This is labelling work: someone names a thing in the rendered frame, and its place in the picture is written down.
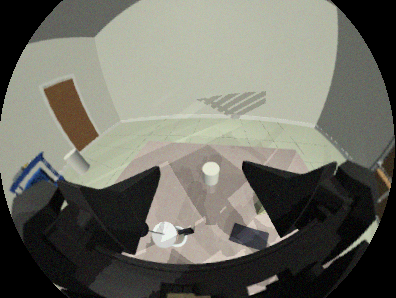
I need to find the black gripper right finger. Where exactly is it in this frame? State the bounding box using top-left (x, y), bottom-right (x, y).
top-left (242, 161), bottom-right (339, 238)

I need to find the glass french press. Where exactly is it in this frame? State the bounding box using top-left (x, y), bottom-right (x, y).
top-left (140, 221), bottom-right (194, 249)

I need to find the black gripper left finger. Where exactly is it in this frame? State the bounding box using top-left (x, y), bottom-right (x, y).
top-left (56, 166), bottom-right (161, 255)

